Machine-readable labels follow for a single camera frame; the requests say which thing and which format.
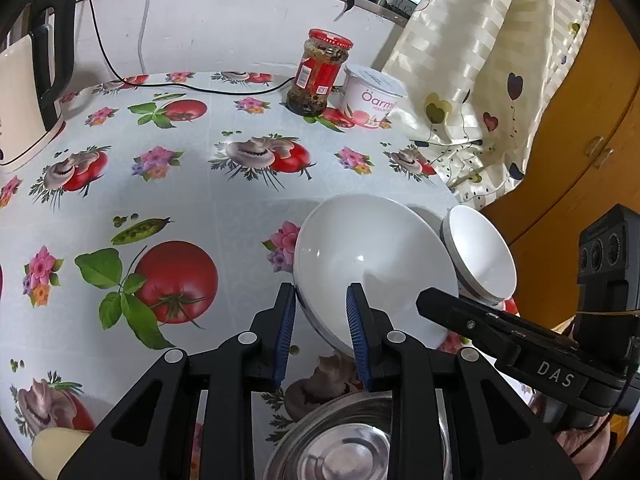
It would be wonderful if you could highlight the stainless steel bowl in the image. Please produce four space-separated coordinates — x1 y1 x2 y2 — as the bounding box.
265 390 453 480

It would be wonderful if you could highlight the cream heart-print curtain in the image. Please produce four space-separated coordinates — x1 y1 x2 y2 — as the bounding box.
382 0 601 211

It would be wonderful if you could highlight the floral vegetable print tablecloth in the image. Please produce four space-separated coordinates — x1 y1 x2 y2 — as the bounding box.
0 70 531 480

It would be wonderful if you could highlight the white electric kettle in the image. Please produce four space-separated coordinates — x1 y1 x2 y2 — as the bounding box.
0 0 78 168

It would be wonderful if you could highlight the person's right hand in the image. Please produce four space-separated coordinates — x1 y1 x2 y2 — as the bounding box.
557 422 612 467

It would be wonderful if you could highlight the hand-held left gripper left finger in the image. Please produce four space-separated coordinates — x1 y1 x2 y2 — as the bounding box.
57 282 298 480

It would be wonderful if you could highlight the white cable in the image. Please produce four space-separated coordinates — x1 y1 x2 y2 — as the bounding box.
137 0 153 76

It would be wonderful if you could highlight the large white blue-striped bowl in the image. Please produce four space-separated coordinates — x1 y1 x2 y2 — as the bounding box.
294 195 460 356

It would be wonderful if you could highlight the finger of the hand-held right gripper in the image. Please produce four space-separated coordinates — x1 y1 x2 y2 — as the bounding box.
416 287 581 368

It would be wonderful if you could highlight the small white blue-striped bowl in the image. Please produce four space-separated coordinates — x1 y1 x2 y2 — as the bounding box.
440 205 517 303

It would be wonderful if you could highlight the red-lidded sauce jar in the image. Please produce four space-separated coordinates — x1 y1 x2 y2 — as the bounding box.
286 29 354 116

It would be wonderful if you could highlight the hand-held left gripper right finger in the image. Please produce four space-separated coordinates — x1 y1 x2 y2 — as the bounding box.
346 282 583 480

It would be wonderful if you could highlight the black power cable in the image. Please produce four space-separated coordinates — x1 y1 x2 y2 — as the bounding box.
75 0 301 96

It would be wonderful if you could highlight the brown wooden cabinet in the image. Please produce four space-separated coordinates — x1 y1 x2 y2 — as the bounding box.
480 0 640 321

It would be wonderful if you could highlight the white yogurt tub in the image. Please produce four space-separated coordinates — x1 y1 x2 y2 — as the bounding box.
341 64 408 130

